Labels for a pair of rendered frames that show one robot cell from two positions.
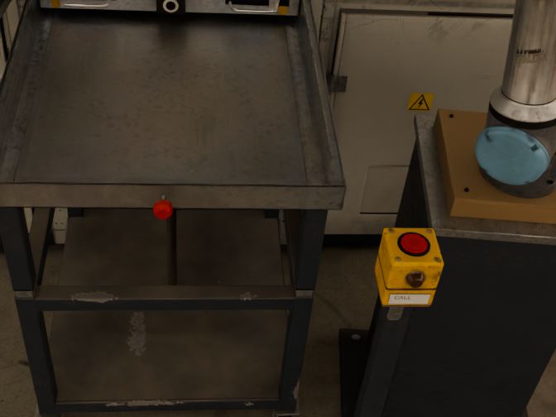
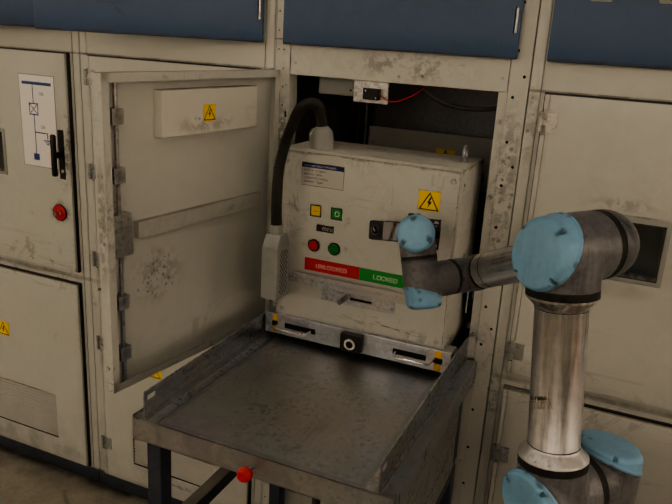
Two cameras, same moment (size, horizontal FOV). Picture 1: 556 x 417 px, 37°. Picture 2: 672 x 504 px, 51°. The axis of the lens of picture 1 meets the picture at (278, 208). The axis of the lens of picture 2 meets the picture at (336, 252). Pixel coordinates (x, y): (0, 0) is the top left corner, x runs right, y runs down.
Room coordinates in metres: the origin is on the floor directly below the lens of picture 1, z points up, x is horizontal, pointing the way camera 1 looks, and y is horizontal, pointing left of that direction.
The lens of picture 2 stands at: (0.01, -0.58, 1.68)
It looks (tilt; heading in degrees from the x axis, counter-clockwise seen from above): 17 degrees down; 31
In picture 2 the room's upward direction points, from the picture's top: 3 degrees clockwise
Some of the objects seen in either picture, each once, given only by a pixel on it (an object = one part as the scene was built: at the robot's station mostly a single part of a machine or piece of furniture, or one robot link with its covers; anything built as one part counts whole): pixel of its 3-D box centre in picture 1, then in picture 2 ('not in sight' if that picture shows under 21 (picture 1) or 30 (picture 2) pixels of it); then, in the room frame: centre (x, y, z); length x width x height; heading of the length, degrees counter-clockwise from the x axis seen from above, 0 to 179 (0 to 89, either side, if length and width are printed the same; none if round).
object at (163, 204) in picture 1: (163, 205); (247, 472); (1.00, 0.19, 0.82); 0.04 x 0.03 x 0.03; 8
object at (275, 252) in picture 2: not in sight; (276, 264); (1.45, 0.47, 1.09); 0.08 x 0.05 x 0.17; 8
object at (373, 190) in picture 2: not in sight; (360, 250); (1.55, 0.27, 1.15); 0.48 x 0.01 x 0.48; 98
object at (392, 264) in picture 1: (407, 266); not in sight; (0.89, -0.21, 0.85); 0.08 x 0.08 x 0.10; 8
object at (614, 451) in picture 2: not in sight; (602, 473); (1.21, -0.44, 0.96); 0.13 x 0.12 x 0.14; 153
